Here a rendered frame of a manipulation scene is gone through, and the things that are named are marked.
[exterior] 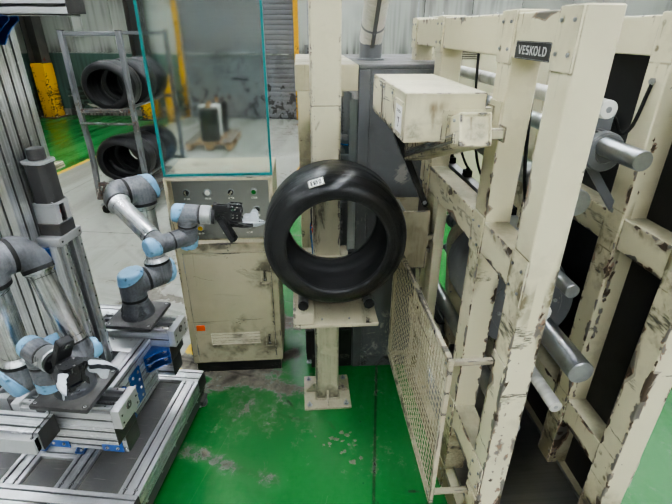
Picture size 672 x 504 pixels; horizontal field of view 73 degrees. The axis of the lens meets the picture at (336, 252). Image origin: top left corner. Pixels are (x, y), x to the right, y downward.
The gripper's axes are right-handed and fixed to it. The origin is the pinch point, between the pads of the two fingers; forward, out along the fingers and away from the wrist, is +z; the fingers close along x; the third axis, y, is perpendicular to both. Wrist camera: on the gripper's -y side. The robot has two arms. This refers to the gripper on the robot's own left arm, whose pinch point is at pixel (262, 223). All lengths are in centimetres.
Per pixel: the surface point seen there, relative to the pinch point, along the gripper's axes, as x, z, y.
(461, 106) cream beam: -36, 59, 56
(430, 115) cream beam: -36, 50, 53
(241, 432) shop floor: 9, -7, -125
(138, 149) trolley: 330, -156, -58
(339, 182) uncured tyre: -10.7, 28.0, 23.0
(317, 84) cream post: 26, 18, 53
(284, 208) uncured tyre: -10.9, 8.5, 11.3
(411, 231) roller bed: 20, 68, -7
